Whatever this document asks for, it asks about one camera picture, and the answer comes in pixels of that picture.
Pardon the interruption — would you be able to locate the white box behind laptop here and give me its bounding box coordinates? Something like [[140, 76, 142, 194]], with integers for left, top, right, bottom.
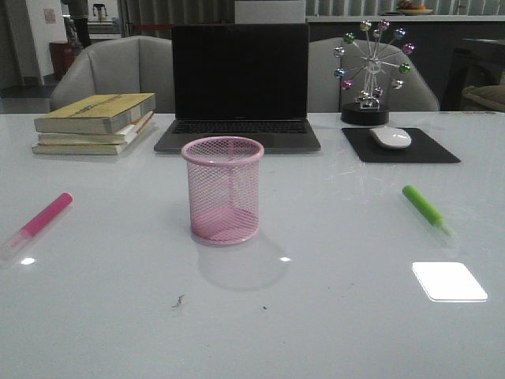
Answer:
[[234, 1, 306, 24]]

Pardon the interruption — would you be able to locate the ferris wheel desk ornament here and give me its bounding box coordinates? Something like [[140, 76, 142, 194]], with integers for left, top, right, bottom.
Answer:
[[333, 19, 412, 126]]

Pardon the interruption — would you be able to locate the red trash bin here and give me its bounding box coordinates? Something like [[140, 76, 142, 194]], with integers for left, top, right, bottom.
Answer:
[[49, 41, 74, 80]]

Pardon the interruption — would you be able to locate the white computer mouse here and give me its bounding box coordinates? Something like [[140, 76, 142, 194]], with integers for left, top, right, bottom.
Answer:
[[369, 126, 412, 149]]

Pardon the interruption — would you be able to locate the pink mesh pen holder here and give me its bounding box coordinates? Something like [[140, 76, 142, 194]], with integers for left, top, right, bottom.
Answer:
[[181, 136, 264, 246]]

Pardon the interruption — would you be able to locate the right grey armchair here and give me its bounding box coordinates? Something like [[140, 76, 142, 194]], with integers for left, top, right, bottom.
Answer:
[[307, 37, 440, 113]]

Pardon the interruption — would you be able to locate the black mouse pad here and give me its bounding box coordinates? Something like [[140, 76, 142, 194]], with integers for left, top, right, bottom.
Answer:
[[342, 127, 461, 163]]

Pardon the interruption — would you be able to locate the green highlighter pen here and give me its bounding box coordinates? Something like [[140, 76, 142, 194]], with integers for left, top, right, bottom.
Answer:
[[402, 185, 457, 245]]

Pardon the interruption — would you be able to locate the left grey armchair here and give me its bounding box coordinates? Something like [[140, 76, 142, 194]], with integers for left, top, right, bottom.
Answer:
[[50, 36, 175, 114]]

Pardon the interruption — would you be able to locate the fruit bowl on counter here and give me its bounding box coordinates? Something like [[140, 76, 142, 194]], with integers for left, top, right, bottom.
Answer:
[[396, 0, 433, 16]]

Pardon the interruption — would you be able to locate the grey open laptop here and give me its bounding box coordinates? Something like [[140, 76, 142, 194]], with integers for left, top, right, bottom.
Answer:
[[154, 24, 320, 153]]

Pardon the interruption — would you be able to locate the grey armchair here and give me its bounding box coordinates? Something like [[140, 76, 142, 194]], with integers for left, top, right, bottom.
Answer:
[[307, 37, 440, 113], [50, 36, 175, 114]]

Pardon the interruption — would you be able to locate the bottom yellow book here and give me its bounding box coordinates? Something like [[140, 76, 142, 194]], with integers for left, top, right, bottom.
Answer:
[[32, 122, 152, 156]]

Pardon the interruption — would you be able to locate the beige cushion at right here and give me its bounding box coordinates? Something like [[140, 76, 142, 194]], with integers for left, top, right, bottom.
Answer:
[[462, 84, 504, 112]]

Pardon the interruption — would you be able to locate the yellow book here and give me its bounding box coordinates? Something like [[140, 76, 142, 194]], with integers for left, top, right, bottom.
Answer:
[[32, 122, 152, 156], [34, 92, 155, 134]]

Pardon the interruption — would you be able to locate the pink highlighter pen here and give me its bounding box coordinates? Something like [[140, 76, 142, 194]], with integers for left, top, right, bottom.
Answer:
[[1, 193, 73, 266]]

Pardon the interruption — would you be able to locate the person standing in background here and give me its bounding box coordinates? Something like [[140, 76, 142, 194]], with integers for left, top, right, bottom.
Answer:
[[61, 0, 92, 48]]

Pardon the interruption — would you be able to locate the top yellow book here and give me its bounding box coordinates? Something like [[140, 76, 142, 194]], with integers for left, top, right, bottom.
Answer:
[[34, 92, 155, 134]]

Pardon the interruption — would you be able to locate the middle cream book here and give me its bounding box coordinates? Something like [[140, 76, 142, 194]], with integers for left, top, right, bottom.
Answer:
[[38, 111, 154, 145]]

